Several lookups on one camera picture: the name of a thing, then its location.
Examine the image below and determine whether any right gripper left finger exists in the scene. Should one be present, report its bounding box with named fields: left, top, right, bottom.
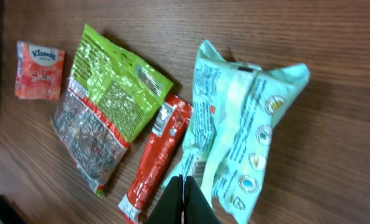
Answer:
left=145, top=175, right=183, bottom=224

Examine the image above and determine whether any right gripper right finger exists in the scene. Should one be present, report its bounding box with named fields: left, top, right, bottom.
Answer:
left=183, top=176, right=221, bottom=224

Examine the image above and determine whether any red stick sachet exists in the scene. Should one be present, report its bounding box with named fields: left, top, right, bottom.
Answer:
left=118, top=93, right=193, bottom=223

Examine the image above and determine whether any teal white wipes packet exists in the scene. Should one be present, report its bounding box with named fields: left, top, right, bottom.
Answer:
left=171, top=40, right=310, bottom=223

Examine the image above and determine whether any green gummy candy bag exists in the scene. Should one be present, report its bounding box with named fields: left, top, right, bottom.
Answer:
left=51, top=25, right=173, bottom=197

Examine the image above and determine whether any small red orange box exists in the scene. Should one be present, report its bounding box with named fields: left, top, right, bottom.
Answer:
left=15, top=41, right=65, bottom=100

